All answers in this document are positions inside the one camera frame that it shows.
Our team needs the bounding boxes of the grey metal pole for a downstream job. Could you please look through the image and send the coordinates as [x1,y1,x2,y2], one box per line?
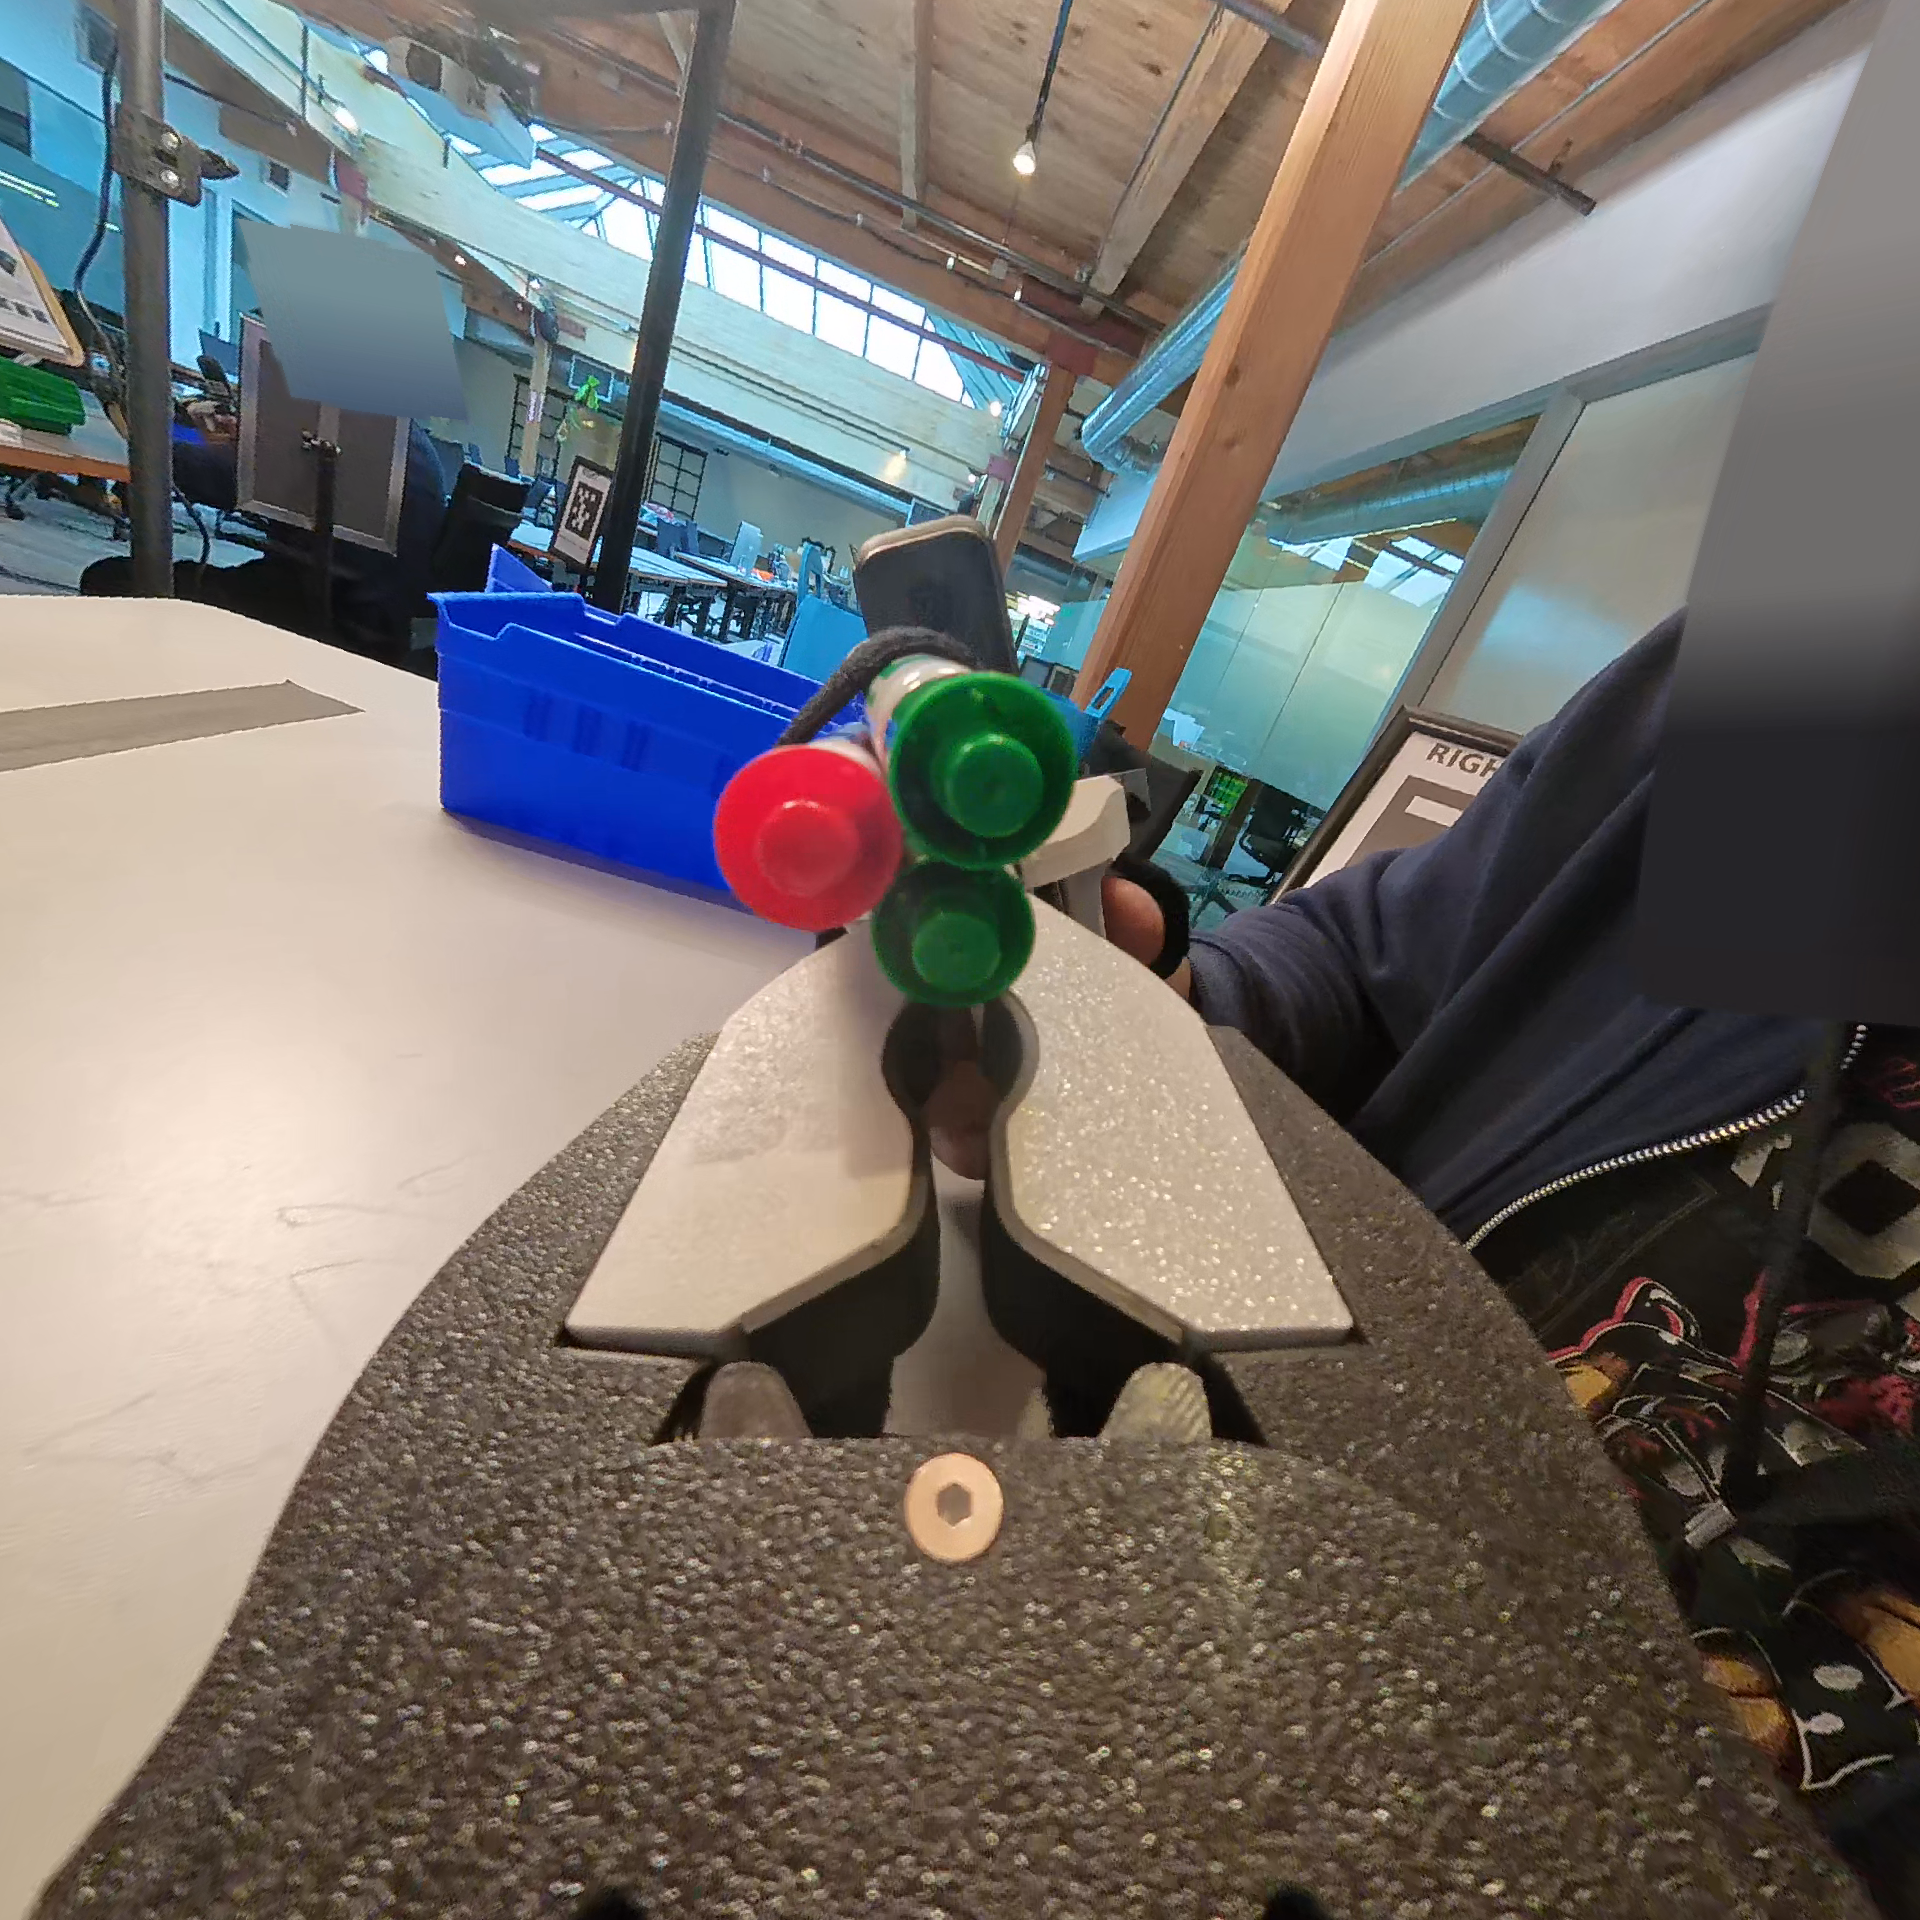
[115,0,183,597]

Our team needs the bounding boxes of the white sign board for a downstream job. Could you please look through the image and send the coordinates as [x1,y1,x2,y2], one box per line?
[0,211,87,368]

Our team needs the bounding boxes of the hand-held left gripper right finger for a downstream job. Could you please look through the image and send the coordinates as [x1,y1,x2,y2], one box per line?
[985,916,1358,1357]

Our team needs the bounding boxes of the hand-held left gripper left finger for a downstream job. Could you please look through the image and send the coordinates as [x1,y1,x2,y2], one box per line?
[564,1005,938,1368]

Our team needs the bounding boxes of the black lamp pole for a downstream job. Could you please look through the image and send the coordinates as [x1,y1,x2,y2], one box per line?
[593,0,737,611]

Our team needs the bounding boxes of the blue plastic bin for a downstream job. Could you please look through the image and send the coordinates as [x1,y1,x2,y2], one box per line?
[430,586,902,904]

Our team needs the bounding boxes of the black framed sign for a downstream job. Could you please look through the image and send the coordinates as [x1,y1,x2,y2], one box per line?
[1276,711,1517,896]

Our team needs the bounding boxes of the green dry erase marker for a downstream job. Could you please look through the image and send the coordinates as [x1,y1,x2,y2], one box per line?
[869,861,1039,1009]
[877,667,1081,873]

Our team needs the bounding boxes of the silver ventilation duct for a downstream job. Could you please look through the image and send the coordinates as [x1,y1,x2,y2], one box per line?
[1081,0,1623,467]

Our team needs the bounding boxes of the wooden roof beam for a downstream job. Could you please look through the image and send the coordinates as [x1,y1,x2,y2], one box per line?
[1071,0,1478,752]

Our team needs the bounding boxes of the thin black strap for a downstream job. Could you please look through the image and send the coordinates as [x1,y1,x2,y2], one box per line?
[781,621,1038,752]

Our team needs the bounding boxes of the red dry erase marker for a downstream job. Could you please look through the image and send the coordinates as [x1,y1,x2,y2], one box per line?
[711,738,905,932]

